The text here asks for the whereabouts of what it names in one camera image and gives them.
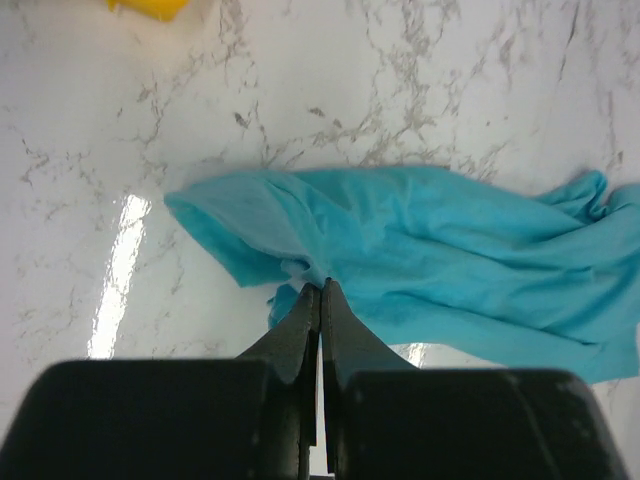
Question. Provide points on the teal t-shirt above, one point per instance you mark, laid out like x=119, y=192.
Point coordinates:
x=425, y=255

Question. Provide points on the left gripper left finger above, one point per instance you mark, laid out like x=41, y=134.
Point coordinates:
x=249, y=417

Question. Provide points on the yellow plastic bin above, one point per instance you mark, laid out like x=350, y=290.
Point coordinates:
x=161, y=10

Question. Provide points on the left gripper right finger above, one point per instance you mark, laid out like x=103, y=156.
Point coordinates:
x=386, y=419

